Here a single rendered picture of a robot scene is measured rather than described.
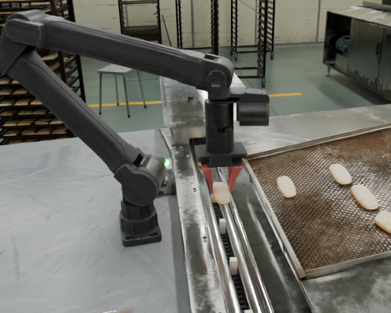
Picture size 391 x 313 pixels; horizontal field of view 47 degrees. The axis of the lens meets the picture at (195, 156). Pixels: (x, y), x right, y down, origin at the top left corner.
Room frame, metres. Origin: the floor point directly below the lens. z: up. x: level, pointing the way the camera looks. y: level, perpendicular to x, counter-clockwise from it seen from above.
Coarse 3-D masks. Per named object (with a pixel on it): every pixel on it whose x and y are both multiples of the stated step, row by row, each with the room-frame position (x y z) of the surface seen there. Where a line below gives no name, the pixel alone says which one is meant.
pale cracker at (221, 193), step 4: (216, 184) 0.88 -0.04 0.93; (220, 184) 0.88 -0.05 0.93; (224, 184) 0.88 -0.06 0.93; (216, 188) 0.86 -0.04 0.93; (220, 188) 0.86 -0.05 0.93; (224, 188) 0.86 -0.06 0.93; (216, 192) 0.84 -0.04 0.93; (220, 192) 0.84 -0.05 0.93; (224, 192) 0.84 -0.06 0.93; (228, 192) 0.84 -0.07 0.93; (216, 196) 0.83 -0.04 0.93; (220, 196) 0.82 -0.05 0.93; (224, 196) 0.82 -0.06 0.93; (228, 196) 0.82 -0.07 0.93; (216, 200) 0.82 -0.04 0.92; (220, 200) 0.81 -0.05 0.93; (224, 200) 0.81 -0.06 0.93; (228, 200) 0.81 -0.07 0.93; (224, 204) 0.80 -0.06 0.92
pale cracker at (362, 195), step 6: (354, 186) 0.85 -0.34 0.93; (360, 186) 0.84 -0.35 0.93; (354, 192) 0.82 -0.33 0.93; (360, 192) 0.82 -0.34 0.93; (366, 192) 0.81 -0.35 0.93; (354, 198) 0.81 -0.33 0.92; (360, 198) 0.80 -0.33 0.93; (366, 198) 0.79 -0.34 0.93; (372, 198) 0.79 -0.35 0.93; (360, 204) 0.78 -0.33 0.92; (366, 204) 0.77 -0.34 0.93; (372, 204) 0.77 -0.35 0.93; (378, 204) 0.77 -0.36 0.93
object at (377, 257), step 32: (384, 128) 1.12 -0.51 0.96; (256, 160) 1.09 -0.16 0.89; (288, 160) 1.05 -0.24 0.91; (320, 160) 1.01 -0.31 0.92; (352, 160) 0.98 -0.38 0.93; (384, 160) 0.95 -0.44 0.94; (320, 192) 0.87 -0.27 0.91; (352, 224) 0.73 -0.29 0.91; (320, 256) 0.65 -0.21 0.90; (352, 256) 0.64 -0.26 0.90; (384, 256) 0.62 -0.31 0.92
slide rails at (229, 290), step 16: (192, 144) 1.33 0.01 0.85; (208, 192) 1.00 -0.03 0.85; (208, 208) 0.92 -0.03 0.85; (224, 208) 0.91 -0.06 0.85; (240, 240) 0.78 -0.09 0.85; (224, 256) 0.72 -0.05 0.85; (240, 256) 0.72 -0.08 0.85; (224, 272) 0.68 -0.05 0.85; (240, 272) 0.68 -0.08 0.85; (224, 288) 0.63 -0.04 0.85; (256, 304) 0.59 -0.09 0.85
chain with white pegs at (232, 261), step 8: (168, 40) 3.60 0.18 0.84; (208, 184) 1.06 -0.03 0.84; (216, 208) 0.94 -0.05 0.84; (216, 216) 0.89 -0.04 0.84; (224, 224) 0.82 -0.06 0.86; (224, 232) 0.82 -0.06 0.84; (224, 240) 0.80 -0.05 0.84; (224, 248) 0.76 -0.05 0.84; (232, 256) 0.74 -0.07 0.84; (232, 264) 0.68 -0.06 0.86; (232, 272) 0.68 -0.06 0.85; (232, 280) 0.66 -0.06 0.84; (240, 288) 0.64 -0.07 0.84; (240, 296) 0.62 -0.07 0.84; (240, 304) 0.61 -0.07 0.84; (248, 312) 0.55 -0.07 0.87
